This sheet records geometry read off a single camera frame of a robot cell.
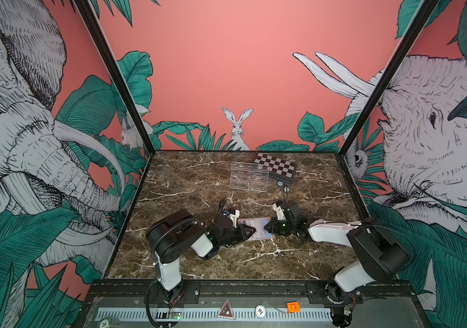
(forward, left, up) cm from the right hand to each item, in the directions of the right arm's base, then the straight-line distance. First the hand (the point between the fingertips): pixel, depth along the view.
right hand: (262, 226), depth 88 cm
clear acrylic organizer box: (+27, +5, +1) cm, 27 cm away
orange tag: (-30, -9, 0) cm, 31 cm away
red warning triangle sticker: (-31, +15, -1) cm, 34 cm away
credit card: (+2, +1, -2) cm, 3 cm away
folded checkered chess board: (+33, -11, 0) cm, 35 cm away
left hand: (-2, +3, +2) cm, 4 cm away
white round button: (-31, +3, -2) cm, 31 cm away
